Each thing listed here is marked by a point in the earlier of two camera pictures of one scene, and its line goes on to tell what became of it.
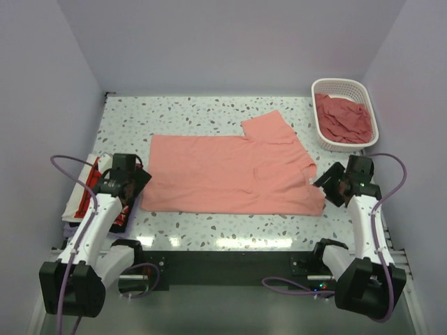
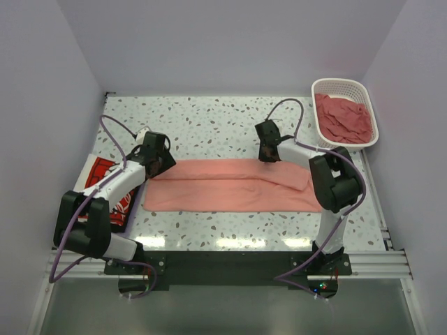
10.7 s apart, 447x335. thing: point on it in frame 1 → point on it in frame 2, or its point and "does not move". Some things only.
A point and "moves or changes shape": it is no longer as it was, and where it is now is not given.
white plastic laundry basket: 344,115 does not move
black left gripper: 142,179 → 168,162
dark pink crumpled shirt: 343,121 does not move
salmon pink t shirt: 267,171 moves or changes shape
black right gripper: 335,171 → 262,157
